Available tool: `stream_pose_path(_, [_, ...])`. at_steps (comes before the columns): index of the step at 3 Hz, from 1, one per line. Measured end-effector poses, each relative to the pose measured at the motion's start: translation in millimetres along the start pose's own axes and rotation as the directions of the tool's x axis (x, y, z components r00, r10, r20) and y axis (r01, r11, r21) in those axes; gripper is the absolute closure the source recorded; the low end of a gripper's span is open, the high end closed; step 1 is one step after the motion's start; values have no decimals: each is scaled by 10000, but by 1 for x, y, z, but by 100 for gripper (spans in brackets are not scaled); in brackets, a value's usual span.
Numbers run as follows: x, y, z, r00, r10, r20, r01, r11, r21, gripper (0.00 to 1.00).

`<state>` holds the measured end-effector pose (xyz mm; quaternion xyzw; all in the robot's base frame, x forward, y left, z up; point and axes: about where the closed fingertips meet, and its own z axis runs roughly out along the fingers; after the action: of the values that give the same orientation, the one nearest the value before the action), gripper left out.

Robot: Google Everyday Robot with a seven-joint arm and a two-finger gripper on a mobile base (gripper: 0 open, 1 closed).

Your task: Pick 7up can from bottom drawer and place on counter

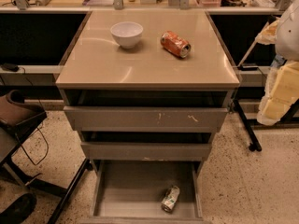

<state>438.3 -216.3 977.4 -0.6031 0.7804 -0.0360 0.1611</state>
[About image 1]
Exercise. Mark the black table leg frame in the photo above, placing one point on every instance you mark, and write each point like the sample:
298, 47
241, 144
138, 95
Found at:
290, 120

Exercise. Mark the grey bottom drawer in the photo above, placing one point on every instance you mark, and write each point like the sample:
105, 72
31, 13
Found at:
130, 192

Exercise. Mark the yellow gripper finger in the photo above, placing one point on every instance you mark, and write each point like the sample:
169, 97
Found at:
268, 34
281, 92

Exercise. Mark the grey top drawer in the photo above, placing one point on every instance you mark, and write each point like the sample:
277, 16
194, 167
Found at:
146, 111

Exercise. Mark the grey drawer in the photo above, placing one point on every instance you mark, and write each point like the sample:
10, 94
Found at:
135, 146
130, 192
146, 111

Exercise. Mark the grey middle drawer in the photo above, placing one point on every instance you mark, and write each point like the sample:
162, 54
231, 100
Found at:
135, 146

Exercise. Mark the grey drawer cabinet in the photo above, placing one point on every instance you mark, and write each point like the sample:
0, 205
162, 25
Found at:
97, 62

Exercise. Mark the orange soda can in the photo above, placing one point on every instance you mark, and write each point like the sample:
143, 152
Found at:
175, 44

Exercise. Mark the brown office chair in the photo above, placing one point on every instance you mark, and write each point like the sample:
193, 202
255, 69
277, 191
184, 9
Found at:
18, 120

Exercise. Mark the white ceramic bowl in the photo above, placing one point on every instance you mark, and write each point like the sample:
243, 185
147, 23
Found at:
127, 33

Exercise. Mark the black power adapter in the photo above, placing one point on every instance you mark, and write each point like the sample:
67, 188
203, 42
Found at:
10, 67

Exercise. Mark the black device on ledge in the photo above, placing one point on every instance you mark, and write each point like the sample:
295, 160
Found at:
248, 67

